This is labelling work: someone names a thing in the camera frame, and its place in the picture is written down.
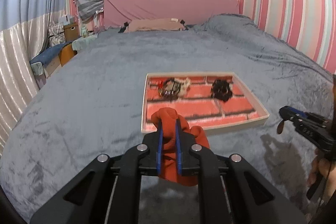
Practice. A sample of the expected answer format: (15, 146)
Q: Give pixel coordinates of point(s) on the brown storage box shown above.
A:
(71, 32)

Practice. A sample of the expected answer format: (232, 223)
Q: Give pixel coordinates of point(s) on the blue folded cloth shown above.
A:
(47, 55)

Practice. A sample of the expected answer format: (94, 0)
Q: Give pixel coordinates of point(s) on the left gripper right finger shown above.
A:
(232, 191)

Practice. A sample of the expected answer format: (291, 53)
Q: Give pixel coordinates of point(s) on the orange fabric scrunchie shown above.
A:
(171, 127)

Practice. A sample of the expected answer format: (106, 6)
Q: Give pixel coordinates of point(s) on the grey plush bed blanket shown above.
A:
(93, 105)

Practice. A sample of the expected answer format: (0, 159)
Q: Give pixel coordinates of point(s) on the pink headboard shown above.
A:
(117, 12)

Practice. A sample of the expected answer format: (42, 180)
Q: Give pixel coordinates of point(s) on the right hand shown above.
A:
(325, 168)

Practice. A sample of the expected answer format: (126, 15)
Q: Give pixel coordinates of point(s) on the blue and white curtain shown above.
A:
(24, 27)

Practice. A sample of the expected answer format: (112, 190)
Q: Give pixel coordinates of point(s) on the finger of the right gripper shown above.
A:
(292, 112)
(284, 115)

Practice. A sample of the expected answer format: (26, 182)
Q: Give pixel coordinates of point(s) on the white tray brick-pattern base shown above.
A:
(242, 111)

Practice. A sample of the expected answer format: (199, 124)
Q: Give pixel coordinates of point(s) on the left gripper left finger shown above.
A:
(107, 189)

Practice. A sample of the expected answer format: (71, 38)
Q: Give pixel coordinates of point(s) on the patterned fabric bag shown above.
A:
(56, 34)

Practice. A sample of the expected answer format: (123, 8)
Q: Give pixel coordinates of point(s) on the cream organza scrunchie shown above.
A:
(181, 87)

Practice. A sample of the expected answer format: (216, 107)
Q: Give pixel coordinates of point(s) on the tan pillow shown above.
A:
(167, 24)

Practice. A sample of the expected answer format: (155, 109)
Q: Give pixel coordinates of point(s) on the black scrunchie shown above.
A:
(221, 90)

